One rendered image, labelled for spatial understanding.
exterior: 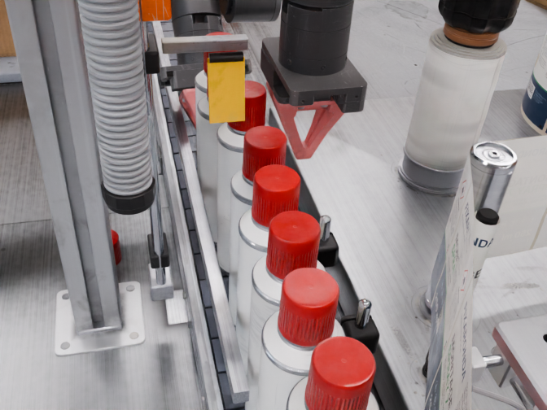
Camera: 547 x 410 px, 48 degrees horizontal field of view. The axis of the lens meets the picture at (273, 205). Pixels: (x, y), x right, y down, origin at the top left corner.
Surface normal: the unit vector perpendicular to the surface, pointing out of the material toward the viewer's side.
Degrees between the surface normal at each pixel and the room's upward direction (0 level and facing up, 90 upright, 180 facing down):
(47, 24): 90
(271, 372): 90
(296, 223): 3
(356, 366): 2
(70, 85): 90
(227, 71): 80
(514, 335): 0
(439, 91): 91
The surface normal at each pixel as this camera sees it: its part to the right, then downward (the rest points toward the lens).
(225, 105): 0.24, 0.48
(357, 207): 0.06, -0.77
